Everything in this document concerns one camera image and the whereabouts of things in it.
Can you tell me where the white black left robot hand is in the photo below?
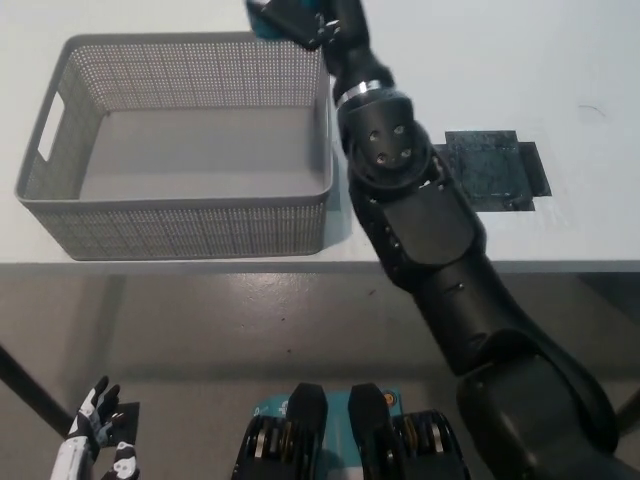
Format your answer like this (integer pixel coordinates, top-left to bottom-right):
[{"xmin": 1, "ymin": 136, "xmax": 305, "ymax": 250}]
[{"xmin": 49, "ymin": 375, "xmax": 141, "ymax": 480}]

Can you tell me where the teal Lysol air spray can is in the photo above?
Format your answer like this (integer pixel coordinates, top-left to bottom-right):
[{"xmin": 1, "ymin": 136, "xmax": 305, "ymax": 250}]
[{"xmin": 246, "ymin": 0, "xmax": 301, "ymax": 42}]

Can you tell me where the black table leg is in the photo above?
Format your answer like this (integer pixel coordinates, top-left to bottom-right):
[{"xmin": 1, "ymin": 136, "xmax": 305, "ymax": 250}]
[{"xmin": 0, "ymin": 341, "xmax": 72, "ymax": 437}]

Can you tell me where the black tape patch on table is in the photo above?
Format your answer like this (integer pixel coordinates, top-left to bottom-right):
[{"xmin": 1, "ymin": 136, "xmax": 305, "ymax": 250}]
[{"xmin": 430, "ymin": 129, "xmax": 554, "ymax": 214}]

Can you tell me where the grey perforated plastic basket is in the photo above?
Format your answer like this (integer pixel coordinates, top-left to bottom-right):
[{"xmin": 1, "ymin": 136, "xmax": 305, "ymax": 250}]
[{"xmin": 13, "ymin": 32, "xmax": 335, "ymax": 262}]

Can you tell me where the black floor tape patch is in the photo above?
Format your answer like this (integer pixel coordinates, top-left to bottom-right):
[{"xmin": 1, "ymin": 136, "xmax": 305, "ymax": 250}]
[{"xmin": 110, "ymin": 401, "xmax": 142, "ymax": 447}]

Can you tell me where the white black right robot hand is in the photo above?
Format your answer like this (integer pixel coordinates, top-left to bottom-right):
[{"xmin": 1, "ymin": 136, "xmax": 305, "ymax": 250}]
[{"xmin": 259, "ymin": 0, "xmax": 372, "ymax": 59}]

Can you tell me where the black teal robot body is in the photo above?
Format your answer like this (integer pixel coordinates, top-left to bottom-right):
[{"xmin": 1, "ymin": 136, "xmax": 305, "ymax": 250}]
[{"xmin": 231, "ymin": 382, "xmax": 469, "ymax": 480}]

